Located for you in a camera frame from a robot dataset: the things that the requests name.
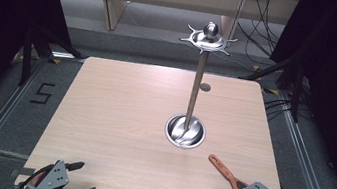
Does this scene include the person's left hand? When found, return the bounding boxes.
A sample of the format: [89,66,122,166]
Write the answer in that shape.
[22,168,49,189]

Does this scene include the black floor cables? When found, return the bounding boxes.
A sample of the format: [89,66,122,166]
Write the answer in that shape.
[261,94,301,126]

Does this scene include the metal utensil rack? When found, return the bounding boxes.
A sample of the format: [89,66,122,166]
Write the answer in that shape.
[162,17,240,156]

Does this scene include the black metal stand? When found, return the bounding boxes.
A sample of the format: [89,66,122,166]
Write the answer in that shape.
[15,21,89,96]
[233,49,312,125]

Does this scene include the orange kitchen utensil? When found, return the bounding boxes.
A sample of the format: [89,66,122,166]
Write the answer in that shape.
[203,153,253,189]

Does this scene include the wooden furniture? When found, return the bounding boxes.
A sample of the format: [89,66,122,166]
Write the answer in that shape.
[42,0,300,58]

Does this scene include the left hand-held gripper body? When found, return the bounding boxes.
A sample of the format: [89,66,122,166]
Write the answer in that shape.
[16,153,87,189]

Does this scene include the grey round sticker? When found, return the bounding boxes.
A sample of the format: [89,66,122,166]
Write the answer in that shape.
[198,82,212,93]

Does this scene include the bundle of black cables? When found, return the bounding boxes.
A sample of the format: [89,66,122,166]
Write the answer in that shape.
[233,0,290,60]

